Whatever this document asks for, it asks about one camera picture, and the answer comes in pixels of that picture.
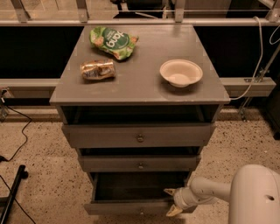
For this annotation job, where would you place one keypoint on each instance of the white paper bowl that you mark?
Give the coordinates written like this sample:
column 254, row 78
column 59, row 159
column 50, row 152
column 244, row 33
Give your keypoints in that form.
column 181, row 73

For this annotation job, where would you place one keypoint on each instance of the metal railing frame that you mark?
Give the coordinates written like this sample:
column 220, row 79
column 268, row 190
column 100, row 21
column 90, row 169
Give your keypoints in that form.
column 84, row 12

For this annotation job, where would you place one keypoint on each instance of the grey top drawer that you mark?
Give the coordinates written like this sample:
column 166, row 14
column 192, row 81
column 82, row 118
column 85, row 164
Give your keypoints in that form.
column 135, row 136

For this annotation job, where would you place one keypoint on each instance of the grey bottom drawer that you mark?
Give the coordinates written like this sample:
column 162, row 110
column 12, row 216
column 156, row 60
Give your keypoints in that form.
column 134, row 192

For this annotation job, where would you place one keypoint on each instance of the grey drawer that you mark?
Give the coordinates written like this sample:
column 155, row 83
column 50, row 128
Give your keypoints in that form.
column 135, row 136
column 134, row 192
column 169, row 163

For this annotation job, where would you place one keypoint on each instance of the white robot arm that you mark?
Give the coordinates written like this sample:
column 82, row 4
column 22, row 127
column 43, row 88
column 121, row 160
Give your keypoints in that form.
column 253, row 195

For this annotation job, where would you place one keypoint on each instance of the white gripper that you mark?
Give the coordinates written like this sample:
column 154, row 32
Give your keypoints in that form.
column 181, row 199

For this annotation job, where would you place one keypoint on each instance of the black stand leg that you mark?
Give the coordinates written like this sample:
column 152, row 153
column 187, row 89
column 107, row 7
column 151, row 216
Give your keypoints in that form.
column 6, row 202

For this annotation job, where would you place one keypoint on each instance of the green chip bag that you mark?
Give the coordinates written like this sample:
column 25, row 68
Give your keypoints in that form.
column 119, row 44

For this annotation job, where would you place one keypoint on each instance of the grey wooden drawer cabinet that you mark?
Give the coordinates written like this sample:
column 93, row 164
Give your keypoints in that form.
column 139, row 94

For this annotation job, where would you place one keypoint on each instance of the grey middle drawer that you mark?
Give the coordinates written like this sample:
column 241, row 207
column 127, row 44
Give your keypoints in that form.
column 169, row 163

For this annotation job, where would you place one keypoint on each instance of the crushed brown snack packet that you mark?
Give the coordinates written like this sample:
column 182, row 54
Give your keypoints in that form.
column 96, row 70

